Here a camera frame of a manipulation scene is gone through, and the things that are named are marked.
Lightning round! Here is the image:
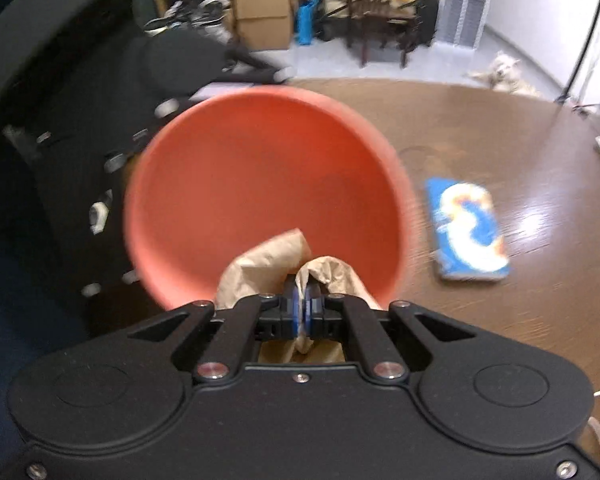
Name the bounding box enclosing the dark wooden chair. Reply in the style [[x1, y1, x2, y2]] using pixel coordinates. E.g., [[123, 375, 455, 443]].
[[322, 0, 425, 69]]

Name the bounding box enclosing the black light stand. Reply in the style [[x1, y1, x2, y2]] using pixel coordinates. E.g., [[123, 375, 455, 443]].
[[552, 0, 600, 111]]

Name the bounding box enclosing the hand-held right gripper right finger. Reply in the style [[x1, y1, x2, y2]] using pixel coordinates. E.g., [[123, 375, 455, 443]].
[[306, 284, 477, 384]]

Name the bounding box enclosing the cardboard box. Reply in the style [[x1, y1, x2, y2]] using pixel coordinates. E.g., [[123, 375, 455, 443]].
[[228, 0, 297, 52]]

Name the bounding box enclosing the white drawer cabinet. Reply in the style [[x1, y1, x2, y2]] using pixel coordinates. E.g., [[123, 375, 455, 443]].
[[434, 0, 496, 51]]

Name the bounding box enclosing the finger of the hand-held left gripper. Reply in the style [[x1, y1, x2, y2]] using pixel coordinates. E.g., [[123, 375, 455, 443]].
[[220, 45, 296, 86], [81, 97, 197, 307]]

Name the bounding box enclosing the black wheeled stroller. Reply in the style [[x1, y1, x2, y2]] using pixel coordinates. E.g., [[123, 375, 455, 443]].
[[145, 0, 233, 43]]

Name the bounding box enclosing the orange bowl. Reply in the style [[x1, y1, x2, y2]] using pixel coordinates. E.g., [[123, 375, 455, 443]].
[[123, 85, 415, 312]]

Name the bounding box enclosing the brown paper towel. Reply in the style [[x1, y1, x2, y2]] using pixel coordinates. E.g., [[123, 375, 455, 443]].
[[215, 228, 384, 356]]

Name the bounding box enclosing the white dog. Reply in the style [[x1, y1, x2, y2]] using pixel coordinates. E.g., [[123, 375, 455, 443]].
[[467, 51, 543, 97]]

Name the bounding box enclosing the blue patterned tissue pack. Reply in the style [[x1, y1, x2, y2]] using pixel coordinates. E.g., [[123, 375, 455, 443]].
[[424, 176, 512, 282]]

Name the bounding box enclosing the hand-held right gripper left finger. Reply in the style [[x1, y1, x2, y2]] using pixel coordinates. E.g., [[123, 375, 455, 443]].
[[128, 284, 304, 384]]

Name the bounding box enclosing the blue bag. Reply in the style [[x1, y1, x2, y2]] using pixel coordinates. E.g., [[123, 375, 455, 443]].
[[295, 0, 325, 46]]

